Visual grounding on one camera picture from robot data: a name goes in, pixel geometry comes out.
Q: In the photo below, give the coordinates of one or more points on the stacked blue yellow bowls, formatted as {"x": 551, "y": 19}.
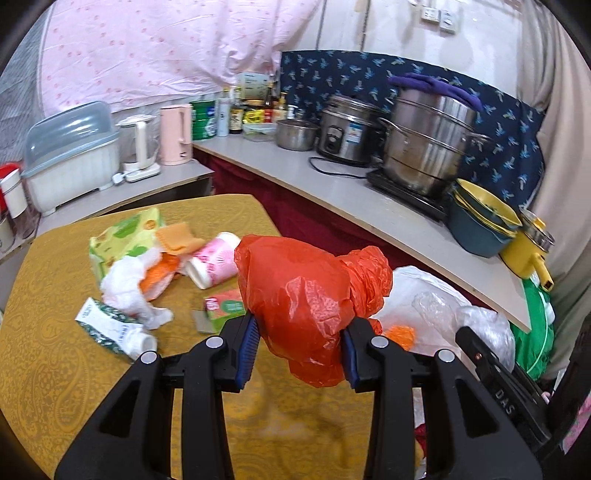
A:
{"x": 475, "y": 237}

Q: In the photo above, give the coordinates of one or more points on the black induction cooker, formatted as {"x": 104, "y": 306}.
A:
{"x": 392, "y": 184}

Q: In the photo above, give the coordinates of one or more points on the white wall socket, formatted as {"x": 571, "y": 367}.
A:
{"x": 430, "y": 14}
{"x": 448, "y": 22}

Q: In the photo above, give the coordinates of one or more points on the pink flowered paper cup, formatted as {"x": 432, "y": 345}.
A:
{"x": 214, "y": 258}

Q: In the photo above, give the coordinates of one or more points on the yellow label jar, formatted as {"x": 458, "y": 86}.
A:
{"x": 254, "y": 115}

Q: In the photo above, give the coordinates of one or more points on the clear food container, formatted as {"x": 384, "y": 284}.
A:
{"x": 258, "y": 132}

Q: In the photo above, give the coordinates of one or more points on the grey patterned curtain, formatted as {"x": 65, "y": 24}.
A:
{"x": 23, "y": 101}

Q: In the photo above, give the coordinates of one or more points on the small steel bowl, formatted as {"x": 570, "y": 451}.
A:
{"x": 538, "y": 230}

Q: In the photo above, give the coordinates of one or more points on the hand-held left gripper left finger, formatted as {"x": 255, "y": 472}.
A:
{"x": 247, "y": 355}

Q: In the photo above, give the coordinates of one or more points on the crumpled clear plastic bag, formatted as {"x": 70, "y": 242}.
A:
{"x": 480, "y": 323}

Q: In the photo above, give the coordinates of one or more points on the yellow patterned tablecloth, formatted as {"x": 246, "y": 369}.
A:
{"x": 55, "y": 392}

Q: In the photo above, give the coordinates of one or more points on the white dish box blue lid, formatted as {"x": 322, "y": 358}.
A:
{"x": 69, "y": 175}

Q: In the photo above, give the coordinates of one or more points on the pink dotted sheet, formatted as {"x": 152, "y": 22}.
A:
{"x": 161, "y": 46}

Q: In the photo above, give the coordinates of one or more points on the trash bin with white liner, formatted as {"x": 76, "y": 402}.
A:
{"x": 415, "y": 281}

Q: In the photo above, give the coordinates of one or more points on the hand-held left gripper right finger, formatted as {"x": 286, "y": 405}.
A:
{"x": 352, "y": 364}

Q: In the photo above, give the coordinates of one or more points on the beige curtain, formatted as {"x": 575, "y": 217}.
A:
{"x": 563, "y": 138}

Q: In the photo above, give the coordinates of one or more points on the orange plastic bag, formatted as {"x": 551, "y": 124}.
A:
{"x": 400, "y": 337}
{"x": 159, "y": 277}

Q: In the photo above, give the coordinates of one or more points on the white power plug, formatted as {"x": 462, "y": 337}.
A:
{"x": 119, "y": 178}

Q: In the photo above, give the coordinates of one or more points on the yellow bowl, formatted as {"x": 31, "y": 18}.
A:
{"x": 485, "y": 198}

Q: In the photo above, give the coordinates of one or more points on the tall dark bottle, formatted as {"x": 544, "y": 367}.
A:
{"x": 268, "y": 97}

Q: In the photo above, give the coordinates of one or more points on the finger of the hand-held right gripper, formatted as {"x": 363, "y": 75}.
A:
{"x": 489, "y": 369}

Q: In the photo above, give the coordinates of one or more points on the dark red cloth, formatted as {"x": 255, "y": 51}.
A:
{"x": 295, "y": 207}

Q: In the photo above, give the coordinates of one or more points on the purple cloth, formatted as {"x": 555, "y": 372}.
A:
{"x": 434, "y": 83}

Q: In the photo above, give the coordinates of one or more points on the white bottle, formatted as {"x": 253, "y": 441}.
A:
{"x": 223, "y": 117}

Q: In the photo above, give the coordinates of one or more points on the pink electric kettle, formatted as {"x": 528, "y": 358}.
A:
{"x": 175, "y": 134}

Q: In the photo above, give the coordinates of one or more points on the white blender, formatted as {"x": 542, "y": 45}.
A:
{"x": 138, "y": 143}

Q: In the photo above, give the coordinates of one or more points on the green white tube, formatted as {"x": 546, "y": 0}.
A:
{"x": 106, "y": 323}

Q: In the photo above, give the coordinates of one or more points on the green tin can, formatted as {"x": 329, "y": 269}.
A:
{"x": 203, "y": 122}

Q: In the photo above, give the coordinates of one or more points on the green bag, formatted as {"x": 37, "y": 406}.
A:
{"x": 535, "y": 323}

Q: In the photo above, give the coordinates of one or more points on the small steel pot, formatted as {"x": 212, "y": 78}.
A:
{"x": 295, "y": 136}

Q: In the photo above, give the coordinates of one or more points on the yellow-green wet wipes pack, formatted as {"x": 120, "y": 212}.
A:
{"x": 120, "y": 235}

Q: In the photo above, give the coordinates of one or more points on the blue patterned wall cloth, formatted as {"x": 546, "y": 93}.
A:
{"x": 323, "y": 74}

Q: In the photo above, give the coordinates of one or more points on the large steel steamer pot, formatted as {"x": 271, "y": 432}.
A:
{"x": 425, "y": 143}

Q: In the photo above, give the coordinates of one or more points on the green red carton box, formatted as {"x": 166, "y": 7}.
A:
{"x": 226, "y": 307}

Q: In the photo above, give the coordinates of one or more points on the red plastic bag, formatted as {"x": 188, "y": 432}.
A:
{"x": 295, "y": 300}

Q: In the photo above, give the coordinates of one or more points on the steel rice cooker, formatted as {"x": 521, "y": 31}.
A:
{"x": 346, "y": 134}

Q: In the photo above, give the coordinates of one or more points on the dark sauce bottle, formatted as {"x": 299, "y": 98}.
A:
{"x": 236, "y": 117}

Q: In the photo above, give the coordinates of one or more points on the white canister red lid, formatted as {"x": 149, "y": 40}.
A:
{"x": 14, "y": 194}

